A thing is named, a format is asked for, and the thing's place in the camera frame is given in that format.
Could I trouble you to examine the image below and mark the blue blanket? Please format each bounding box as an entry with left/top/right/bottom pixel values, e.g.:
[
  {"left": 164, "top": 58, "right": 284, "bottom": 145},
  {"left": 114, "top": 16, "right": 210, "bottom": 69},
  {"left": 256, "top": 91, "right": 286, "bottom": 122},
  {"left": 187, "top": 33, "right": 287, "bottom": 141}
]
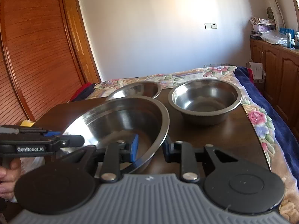
[{"left": 234, "top": 66, "right": 299, "bottom": 180}]

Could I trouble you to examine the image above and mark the large steel bowl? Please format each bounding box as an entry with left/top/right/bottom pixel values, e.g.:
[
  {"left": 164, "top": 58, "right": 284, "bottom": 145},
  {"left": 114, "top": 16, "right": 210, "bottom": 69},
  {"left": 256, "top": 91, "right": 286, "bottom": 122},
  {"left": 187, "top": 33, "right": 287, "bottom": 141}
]
[{"left": 63, "top": 96, "right": 170, "bottom": 173}]

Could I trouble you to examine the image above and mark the clear plastic bag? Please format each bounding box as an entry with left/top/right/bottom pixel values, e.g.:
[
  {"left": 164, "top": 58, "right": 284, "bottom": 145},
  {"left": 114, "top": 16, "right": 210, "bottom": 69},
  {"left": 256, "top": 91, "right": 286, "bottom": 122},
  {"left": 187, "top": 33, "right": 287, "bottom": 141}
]
[{"left": 261, "top": 30, "right": 287, "bottom": 46}]

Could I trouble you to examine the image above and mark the wall switch plate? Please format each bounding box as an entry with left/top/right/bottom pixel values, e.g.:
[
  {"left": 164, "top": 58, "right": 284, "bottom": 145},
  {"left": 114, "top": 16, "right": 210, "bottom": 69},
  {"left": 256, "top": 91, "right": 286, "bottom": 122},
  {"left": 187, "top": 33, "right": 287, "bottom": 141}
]
[{"left": 205, "top": 23, "right": 217, "bottom": 29}]

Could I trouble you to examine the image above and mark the floral bed quilt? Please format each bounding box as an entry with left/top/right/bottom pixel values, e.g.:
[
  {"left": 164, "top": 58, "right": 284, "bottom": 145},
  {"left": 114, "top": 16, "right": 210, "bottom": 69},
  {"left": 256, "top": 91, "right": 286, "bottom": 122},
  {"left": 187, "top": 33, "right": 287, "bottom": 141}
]
[{"left": 88, "top": 66, "right": 240, "bottom": 99}]

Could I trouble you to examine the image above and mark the white paper bag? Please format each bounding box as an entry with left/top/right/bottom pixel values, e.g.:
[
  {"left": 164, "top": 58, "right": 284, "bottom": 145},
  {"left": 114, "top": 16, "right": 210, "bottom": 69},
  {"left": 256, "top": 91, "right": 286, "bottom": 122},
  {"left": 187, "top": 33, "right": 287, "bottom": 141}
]
[{"left": 246, "top": 62, "right": 266, "bottom": 83}]

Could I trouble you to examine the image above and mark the yellow plush toy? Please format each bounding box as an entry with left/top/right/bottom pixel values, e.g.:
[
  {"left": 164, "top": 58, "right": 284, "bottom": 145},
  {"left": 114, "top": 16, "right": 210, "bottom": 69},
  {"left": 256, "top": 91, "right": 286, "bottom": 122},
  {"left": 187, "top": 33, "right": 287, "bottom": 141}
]
[{"left": 20, "top": 120, "right": 35, "bottom": 127}]

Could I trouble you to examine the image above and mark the wall power strip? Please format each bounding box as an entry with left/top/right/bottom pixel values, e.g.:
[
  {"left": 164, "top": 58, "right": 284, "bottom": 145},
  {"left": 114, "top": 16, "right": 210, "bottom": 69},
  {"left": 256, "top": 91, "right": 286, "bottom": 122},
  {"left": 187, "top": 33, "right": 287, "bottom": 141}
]
[{"left": 204, "top": 63, "right": 231, "bottom": 68}]

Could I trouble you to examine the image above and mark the person left hand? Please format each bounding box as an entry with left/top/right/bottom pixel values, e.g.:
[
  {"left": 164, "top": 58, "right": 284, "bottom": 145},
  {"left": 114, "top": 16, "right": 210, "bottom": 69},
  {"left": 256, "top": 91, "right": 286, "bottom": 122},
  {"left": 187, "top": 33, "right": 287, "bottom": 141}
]
[{"left": 0, "top": 158, "right": 21, "bottom": 200}]

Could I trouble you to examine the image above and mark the small steel bowl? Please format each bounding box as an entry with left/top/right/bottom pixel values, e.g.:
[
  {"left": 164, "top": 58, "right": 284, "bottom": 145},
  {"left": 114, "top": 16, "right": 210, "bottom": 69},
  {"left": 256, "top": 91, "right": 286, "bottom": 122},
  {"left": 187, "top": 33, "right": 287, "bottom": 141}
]
[{"left": 168, "top": 78, "right": 242, "bottom": 125}]

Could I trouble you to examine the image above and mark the wooden louvered wardrobe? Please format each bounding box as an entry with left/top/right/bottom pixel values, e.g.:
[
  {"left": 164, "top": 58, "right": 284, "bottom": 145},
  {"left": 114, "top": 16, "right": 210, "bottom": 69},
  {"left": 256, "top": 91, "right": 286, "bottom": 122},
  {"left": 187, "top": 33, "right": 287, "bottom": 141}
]
[{"left": 0, "top": 0, "right": 101, "bottom": 127}]

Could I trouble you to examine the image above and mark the wooden side cabinet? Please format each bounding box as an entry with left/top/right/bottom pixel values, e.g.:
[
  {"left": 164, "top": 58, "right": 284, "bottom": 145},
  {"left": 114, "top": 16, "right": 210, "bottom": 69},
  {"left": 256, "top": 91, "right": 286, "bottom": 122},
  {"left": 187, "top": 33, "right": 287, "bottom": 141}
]
[{"left": 250, "top": 39, "right": 298, "bottom": 137}]

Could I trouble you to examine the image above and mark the medium steel bowl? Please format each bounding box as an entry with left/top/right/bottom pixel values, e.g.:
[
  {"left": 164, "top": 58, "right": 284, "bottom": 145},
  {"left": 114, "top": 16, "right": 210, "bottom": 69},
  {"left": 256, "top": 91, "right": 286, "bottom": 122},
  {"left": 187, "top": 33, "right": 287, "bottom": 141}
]
[{"left": 106, "top": 81, "right": 162, "bottom": 101}]

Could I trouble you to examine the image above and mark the red cloth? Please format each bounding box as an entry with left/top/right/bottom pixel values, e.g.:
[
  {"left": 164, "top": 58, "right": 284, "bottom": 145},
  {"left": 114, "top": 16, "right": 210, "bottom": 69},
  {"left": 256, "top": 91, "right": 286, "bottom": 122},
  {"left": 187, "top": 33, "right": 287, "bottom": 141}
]
[{"left": 69, "top": 83, "right": 92, "bottom": 102}]

